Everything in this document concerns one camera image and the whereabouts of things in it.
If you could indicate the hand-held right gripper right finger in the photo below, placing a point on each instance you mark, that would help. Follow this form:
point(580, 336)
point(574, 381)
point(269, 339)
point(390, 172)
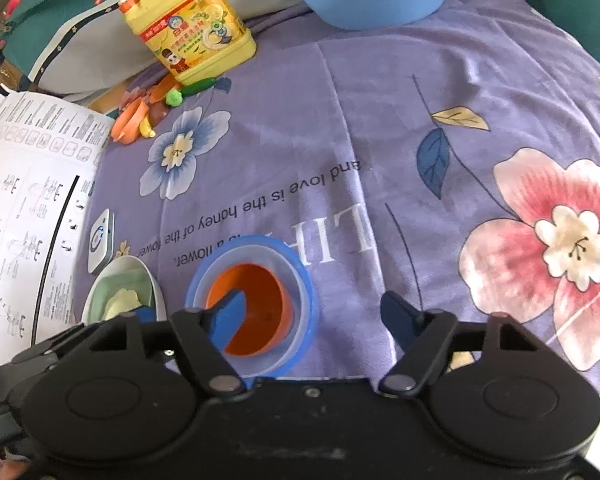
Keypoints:
point(397, 315)

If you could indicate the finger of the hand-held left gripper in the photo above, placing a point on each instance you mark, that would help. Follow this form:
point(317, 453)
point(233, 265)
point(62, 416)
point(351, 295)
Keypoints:
point(146, 315)

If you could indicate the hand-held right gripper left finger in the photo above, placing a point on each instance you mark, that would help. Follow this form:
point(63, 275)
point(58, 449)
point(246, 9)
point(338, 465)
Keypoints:
point(230, 315)

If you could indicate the white round bowl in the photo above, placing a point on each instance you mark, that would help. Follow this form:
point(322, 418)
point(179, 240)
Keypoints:
point(156, 292)

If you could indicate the yellow scalloped plate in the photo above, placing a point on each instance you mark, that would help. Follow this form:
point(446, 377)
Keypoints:
point(122, 302)

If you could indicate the green rectangular plate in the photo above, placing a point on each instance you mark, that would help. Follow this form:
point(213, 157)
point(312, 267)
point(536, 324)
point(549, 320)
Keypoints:
point(130, 280)

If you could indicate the clear plastic bowl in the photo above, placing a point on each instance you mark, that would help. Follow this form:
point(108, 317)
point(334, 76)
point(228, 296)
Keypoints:
point(292, 280)

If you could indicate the blue plastic bowl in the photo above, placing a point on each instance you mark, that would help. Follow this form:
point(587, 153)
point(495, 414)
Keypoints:
point(304, 325)

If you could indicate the white pocket router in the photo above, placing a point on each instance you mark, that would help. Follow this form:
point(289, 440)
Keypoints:
point(100, 240)

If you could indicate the white instruction sheet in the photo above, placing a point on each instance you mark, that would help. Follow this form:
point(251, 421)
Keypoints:
point(10, 210)

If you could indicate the purple floral bedsheet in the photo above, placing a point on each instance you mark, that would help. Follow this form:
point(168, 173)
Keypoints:
point(380, 135)

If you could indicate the yellow toy banana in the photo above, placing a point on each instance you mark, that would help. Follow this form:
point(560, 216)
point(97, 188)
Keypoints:
point(146, 129)

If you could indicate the orange toy bowl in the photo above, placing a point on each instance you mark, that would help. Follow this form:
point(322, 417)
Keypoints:
point(127, 122)

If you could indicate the brown toy fruit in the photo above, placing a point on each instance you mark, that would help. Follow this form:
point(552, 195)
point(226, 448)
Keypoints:
point(159, 112)

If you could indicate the orange toy piece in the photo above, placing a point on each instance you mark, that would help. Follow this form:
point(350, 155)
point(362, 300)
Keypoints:
point(160, 91)

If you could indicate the green toy cucumber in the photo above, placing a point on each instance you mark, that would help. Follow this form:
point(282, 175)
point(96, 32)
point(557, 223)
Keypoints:
point(197, 86)

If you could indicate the yellow detergent bottle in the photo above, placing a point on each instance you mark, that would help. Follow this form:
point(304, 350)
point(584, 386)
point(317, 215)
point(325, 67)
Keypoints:
point(200, 35)

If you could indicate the teal and grey pillow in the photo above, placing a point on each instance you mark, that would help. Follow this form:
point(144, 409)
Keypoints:
point(55, 10)

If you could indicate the striped teal orange pillow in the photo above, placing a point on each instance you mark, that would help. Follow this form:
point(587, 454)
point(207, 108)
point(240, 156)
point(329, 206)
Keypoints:
point(580, 5)

